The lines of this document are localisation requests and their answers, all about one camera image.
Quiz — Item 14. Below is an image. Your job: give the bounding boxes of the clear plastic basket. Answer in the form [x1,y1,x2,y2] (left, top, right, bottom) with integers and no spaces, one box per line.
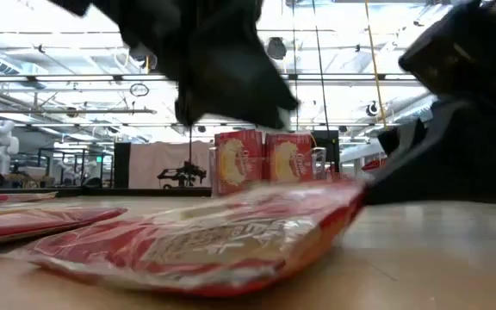
[208,146,329,197]

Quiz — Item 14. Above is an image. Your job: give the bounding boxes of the yellow hanging cable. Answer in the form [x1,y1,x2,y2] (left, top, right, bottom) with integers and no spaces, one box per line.
[363,0,389,131]

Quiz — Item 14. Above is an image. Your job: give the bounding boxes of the black upright panel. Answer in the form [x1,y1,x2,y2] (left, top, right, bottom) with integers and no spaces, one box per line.
[113,141,132,189]

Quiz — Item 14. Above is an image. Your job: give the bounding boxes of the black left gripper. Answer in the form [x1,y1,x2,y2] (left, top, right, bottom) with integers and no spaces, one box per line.
[152,0,301,130]

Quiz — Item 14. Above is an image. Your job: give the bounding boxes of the white curtain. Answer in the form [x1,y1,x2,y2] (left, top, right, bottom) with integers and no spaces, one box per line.
[129,140,213,189]

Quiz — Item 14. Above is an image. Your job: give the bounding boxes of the white humanoid robot figure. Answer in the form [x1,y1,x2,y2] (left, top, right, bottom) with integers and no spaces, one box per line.
[0,119,20,176]

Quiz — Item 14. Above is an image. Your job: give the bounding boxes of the black aluminium table frame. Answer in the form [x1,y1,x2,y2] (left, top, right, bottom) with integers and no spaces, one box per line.
[0,187,213,199]

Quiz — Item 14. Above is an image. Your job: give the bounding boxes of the red storage bins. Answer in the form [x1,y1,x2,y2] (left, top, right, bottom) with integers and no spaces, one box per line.
[361,158,383,173]

